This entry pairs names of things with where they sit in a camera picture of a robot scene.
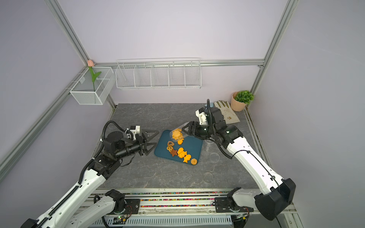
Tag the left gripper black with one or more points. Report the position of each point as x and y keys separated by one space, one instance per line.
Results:
x=143 y=144

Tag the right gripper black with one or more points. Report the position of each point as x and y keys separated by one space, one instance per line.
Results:
x=193 y=129

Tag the clear jar with cookies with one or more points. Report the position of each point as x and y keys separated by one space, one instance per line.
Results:
x=208 y=145

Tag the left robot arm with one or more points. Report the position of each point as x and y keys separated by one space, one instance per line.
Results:
x=117 y=143

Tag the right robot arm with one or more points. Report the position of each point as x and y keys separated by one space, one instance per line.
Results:
x=274 y=195

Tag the orange fish cookie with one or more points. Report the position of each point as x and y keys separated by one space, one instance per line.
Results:
x=180 y=142

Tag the brown heart cookie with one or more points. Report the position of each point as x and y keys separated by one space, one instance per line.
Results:
x=170 y=143

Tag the teal plastic tray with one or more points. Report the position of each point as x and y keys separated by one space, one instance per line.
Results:
x=191 y=145

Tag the dark brown star cookie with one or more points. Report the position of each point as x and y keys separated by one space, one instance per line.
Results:
x=174 y=153

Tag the beige gardening glove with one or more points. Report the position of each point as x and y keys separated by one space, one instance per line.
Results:
x=228 y=114

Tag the potted green plant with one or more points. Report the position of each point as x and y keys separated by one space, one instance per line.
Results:
x=241 y=99

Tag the pink artificial tulip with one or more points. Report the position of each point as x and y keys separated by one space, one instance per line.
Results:
x=94 y=75

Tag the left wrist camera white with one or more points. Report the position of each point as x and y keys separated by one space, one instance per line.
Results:
x=134 y=129

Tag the white wire wall shelf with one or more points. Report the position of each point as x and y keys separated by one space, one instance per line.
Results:
x=158 y=73

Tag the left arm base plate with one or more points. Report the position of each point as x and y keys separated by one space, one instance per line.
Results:
x=126 y=206

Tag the white vented cable duct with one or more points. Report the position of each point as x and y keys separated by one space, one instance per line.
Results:
x=170 y=221

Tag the white mesh wall basket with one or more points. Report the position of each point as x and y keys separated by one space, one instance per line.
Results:
x=83 y=91

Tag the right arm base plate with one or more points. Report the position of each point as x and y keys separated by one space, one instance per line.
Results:
x=226 y=205

